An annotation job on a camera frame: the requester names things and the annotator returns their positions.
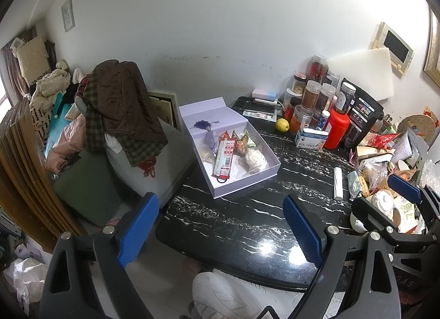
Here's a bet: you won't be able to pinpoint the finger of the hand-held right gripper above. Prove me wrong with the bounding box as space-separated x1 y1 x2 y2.
351 197 400 241
388 174 440 234

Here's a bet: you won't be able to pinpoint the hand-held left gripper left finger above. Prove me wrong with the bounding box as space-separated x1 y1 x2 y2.
39 192 160 319

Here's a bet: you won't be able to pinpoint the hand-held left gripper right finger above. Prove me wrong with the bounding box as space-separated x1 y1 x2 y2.
282 194 403 319

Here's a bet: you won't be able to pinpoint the white fluffy ball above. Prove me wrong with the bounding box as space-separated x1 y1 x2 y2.
244 148 269 175

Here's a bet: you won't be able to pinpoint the green snack packet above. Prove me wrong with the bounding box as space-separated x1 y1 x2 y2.
241 130 259 150

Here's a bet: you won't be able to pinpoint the red and white snack packet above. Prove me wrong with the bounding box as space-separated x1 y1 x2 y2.
212 138 238 179

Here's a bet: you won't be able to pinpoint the lilac drawstring pouch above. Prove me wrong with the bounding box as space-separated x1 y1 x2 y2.
205 129 221 149

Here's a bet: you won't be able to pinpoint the purple tassel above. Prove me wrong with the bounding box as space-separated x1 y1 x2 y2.
193 120 221 132

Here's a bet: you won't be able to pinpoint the lilac gift box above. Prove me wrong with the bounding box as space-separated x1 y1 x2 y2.
178 97 282 199

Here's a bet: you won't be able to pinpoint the silver foil packet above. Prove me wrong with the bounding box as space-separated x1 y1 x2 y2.
346 170 370 200

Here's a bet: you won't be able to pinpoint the pile of assorted packets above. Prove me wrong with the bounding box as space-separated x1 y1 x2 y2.
348 106 440 234

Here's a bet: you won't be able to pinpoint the white paper roll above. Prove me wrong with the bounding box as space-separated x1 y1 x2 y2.
332 167 345 199

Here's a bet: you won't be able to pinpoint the red snack bag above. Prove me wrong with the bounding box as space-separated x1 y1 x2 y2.
369 133 401 149

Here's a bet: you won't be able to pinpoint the round woven straw mat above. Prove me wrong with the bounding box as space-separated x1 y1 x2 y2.
397 114 437 143

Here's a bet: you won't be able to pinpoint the grey cushion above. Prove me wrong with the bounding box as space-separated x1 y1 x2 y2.
104 122 199 207

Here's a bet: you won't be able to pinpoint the red knot ornament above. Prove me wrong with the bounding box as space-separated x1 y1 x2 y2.
137 157 158 179

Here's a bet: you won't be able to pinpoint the green cushion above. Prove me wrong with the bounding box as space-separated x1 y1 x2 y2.
53 150 128 227

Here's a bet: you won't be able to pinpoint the black stand-up pouch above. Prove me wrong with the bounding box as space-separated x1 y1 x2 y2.
343 78 385 149

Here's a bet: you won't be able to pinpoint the red bottle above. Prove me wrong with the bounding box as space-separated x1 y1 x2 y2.
323 108 351 149

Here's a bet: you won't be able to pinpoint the white and blue carton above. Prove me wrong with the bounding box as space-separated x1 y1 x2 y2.
294 128 329 149

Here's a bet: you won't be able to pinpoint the person's white fleece leg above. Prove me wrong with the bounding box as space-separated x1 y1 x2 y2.
191 270 312 319

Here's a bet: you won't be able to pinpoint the pink down jacket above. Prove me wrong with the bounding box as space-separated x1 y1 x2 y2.
43 112 87 176

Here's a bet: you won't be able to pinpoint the brown wooden boards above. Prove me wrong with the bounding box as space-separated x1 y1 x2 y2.
0 98 84 255

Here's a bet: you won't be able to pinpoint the white plastic bag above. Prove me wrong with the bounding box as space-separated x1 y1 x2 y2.
3 256 49 306

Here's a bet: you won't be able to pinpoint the red and white paper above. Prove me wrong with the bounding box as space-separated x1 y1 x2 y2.
245 111 277 120

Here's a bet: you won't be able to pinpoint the white cutting board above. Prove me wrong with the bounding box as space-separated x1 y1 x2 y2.
327 47 395 101

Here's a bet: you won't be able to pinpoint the brown quilted jacket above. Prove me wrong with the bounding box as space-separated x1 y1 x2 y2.
84 59 169 168

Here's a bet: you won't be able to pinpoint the group of clear plastic jars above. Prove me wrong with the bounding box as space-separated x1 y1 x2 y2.
282 54 357 136

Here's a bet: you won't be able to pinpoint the black phone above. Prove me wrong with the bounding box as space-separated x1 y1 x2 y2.
242 98 279 113

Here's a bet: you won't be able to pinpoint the pastel power bank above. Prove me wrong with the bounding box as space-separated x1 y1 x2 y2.
252 88 279 100

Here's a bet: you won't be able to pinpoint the wood framed black board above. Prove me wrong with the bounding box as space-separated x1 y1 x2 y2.
371 22 414 75

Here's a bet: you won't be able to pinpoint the pile of clothes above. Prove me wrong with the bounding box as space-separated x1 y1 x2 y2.
29 60 90 134

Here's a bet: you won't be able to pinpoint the beige pillow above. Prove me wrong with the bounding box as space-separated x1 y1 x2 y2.
16 35 49 78

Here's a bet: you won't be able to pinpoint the leaning beige picture frame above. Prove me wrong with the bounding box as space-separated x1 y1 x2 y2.
149 91 181 131

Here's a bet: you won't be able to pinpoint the gold picture frame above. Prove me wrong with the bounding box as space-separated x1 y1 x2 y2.
422 9 440 81

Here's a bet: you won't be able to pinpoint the small wall picture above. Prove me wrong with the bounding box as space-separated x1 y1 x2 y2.
61 0 76 33

